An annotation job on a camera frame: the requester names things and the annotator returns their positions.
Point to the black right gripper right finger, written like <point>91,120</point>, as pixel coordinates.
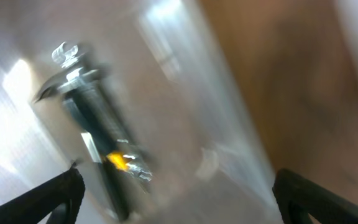
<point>300,199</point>

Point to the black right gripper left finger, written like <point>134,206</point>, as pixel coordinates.
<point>59,199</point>

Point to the yellow black screwdriver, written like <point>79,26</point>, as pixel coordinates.
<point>113,147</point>

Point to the claw hammer black handle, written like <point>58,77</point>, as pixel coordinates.
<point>48,99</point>

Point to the silver offset wrench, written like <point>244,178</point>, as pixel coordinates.
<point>68,55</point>

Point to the clear plastic container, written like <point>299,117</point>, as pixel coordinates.
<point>163,74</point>

